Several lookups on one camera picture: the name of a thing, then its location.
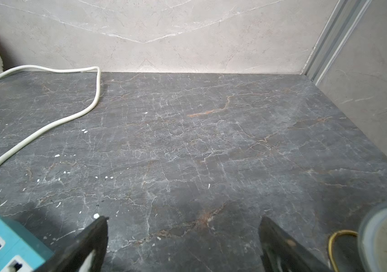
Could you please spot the teal power strip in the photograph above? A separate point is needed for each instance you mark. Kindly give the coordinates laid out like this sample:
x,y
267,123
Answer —
x,y
20,250

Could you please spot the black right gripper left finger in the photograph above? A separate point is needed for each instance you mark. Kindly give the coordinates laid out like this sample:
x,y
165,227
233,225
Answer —
x,y
85,254

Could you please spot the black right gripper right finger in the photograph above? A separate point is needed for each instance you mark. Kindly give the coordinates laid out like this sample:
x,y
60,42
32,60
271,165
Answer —
x,y
282,253

